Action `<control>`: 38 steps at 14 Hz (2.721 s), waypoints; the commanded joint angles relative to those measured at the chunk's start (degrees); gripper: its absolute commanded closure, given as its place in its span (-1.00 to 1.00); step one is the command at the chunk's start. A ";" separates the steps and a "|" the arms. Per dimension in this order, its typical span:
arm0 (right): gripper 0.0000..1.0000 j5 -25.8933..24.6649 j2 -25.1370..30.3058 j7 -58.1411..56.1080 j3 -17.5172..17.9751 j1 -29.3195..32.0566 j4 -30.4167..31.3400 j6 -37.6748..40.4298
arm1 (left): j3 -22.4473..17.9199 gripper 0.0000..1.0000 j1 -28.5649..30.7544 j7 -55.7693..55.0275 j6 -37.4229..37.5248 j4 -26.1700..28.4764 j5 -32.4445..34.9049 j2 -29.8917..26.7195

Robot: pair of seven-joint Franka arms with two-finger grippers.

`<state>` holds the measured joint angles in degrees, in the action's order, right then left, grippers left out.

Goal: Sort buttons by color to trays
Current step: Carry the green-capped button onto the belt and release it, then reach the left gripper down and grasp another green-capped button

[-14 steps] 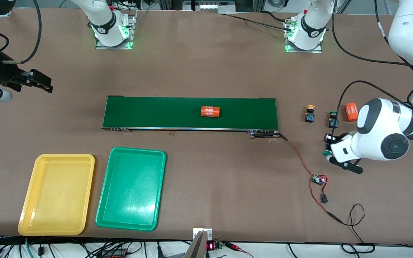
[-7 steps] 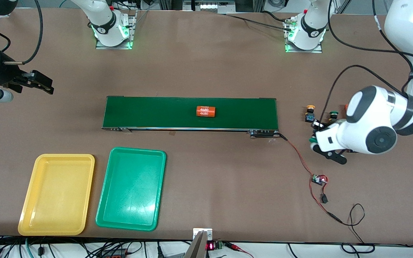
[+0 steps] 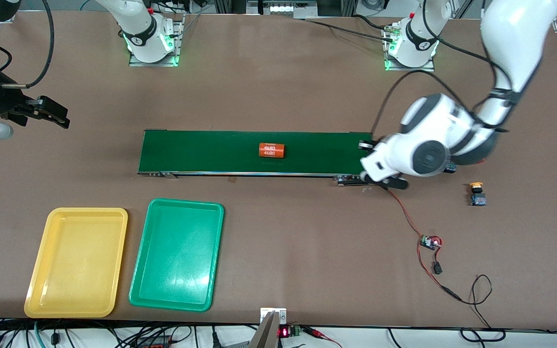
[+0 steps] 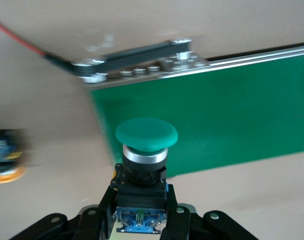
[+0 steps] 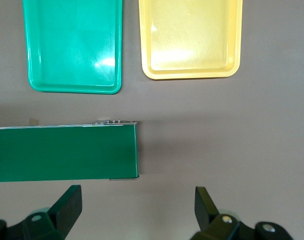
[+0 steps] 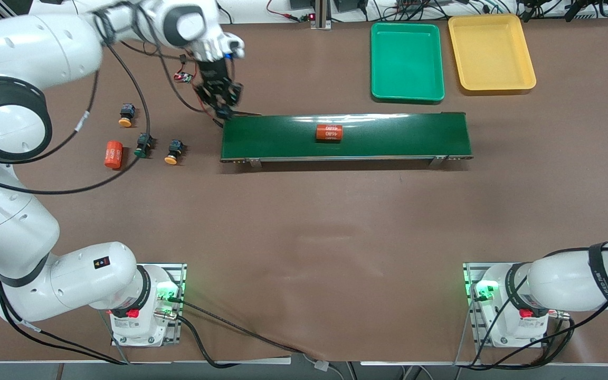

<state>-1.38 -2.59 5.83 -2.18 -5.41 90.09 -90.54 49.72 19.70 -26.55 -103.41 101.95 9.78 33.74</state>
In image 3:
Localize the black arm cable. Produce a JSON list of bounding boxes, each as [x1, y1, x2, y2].
[[26, 0, 56, 90], [370, 29, 511, 145]]

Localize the red clip lead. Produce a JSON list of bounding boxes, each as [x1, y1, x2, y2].
[[303, 327, 343, 348]]

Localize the red black wire with plug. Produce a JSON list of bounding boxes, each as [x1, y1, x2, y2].
[[417, 246, 463, 303]]

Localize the teal cable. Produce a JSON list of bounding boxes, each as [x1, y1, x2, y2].
[[33, 320, 48, 348]]

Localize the green plastic tray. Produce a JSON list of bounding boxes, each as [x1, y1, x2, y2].
[[129, 198, 225, 313]]

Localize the orange 4680 cylinder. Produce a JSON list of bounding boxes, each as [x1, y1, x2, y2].
[[258, 142, 286, 159]]

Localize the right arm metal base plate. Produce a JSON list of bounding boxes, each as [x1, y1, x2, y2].
[[129, 14, 186, 67]]

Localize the white power strip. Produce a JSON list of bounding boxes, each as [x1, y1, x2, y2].
[[247, 0, 318, 17]]

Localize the black cable across table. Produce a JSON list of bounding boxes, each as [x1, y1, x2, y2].
[[298, 14, 400, 39]]

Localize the green conveyor belt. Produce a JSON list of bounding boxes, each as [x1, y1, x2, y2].
[[136, 130, 378, 187]]

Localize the red black conveyor power wire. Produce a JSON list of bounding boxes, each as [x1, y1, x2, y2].
[[386, 188, 426, 240]]

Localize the grey metal camera bracket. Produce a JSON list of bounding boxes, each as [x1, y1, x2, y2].
[[248, 311, 282, 348]]

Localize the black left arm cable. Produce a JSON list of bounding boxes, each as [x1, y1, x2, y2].
[[370, 29, 511, 145]]

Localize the white mounting plate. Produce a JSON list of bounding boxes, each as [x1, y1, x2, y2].
[[260, 307, 288, 325]]

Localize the small motor controller board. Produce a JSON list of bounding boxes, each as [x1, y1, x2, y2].
[[420, 234, 443, 251]]

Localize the yellow plastic tray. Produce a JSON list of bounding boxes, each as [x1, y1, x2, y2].
[[24, 207, 129, 319]]

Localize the yellow push button switch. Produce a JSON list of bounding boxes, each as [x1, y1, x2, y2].
[[468, 182, 487, 207]]

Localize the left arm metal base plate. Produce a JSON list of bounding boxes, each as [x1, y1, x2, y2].
[[384, 24, 436, 72]]

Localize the black looped power cable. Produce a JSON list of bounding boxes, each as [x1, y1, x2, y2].
[[453, 274, 507, 343]]

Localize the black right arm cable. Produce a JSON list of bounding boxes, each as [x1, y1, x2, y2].
[[26, 0, 56, 90]]

